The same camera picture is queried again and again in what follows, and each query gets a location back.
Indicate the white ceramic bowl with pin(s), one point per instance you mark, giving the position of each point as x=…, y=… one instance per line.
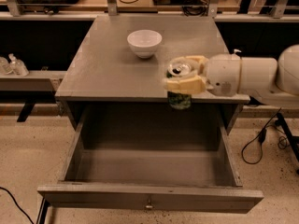
x=144, y=43

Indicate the open grey top drawer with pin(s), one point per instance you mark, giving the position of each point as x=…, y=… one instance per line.
x=192, y=171

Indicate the black stand leg right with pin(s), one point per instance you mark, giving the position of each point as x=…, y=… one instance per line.
x=289, y=140

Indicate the metal drawer knob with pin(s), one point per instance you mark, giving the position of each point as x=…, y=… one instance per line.
x=149, y=205

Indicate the green soda can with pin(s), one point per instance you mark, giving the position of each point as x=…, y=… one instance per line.
x=177, y=98

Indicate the clear plastic bottle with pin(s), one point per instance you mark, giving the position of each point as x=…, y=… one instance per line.
x=18, y=67

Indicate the grey wooden cabinet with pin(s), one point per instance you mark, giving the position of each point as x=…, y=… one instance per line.
x=127, y=91

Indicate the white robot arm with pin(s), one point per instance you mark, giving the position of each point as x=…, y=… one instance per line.
x=267, y=80

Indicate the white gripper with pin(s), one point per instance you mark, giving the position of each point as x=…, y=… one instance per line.
x=222, y=73

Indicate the white pump dispenser bottle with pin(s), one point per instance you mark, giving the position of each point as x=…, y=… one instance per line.
x=236, y=51

